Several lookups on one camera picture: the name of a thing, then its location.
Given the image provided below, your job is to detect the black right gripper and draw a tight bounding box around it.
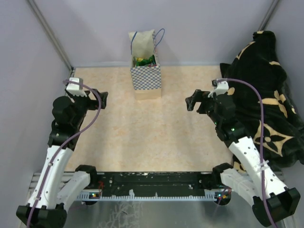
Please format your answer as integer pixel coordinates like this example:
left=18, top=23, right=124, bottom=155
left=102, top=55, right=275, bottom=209
left=185, top=89, right=221, bottom=126

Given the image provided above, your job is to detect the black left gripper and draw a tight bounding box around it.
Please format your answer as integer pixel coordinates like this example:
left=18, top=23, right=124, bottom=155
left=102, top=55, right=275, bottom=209
left=68, top=88, right=107, bottom=127

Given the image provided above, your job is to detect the blue checkered paper bag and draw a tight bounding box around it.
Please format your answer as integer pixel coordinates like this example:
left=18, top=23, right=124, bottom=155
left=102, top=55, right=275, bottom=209
left=128, top=29, right=165, bottom=100

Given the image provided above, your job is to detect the green snack packet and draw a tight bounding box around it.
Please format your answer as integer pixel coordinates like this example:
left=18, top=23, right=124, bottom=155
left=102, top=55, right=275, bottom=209
left=133, top=55, right=156, bottom=67

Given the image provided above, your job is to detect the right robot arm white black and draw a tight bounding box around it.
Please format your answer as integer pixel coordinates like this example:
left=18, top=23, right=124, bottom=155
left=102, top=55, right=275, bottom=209
left=185, top=90, right=301, bottom=227

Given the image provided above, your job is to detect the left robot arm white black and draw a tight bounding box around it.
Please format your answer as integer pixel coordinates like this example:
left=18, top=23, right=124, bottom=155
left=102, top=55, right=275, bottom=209
left=16, top=89, right=108, bottom=228

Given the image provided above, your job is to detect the black floral blanket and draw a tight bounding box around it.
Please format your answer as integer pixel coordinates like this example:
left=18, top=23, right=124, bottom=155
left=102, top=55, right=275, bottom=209
left=220, top=30, right=304, bottom=168

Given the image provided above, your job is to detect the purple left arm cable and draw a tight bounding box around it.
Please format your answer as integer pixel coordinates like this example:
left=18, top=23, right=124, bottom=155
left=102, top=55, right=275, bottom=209
left=26, top=80, right=103, bottom=228

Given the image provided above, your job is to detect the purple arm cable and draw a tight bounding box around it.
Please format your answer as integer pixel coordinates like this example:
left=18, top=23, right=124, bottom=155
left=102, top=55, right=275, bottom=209
left=215, top=78, right=278, bottom=228
left=26, top=80, right=103, bottom=228

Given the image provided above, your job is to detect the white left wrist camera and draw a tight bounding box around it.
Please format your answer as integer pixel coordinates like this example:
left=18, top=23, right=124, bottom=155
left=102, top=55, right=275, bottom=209
left=66, top=77, right=87, bottom=97

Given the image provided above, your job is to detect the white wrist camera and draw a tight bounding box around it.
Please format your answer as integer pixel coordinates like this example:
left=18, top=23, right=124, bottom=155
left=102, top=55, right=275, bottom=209
left=66, top=77, right=87, bottom=97
left=208, top=80, right=229, bottom=98

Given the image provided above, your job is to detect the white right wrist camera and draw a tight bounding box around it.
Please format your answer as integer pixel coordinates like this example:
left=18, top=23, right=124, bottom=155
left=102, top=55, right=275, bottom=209
left=208, top=80, right=229, bottom=98

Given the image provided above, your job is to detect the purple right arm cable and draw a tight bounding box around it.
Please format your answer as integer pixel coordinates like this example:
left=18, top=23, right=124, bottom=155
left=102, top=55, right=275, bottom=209
left=215, top=78, right=278, bottom=228

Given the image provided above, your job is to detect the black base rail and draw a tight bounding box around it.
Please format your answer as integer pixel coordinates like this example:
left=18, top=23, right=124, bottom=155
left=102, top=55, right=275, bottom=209
left=85, top=171, right=225, bottom=197

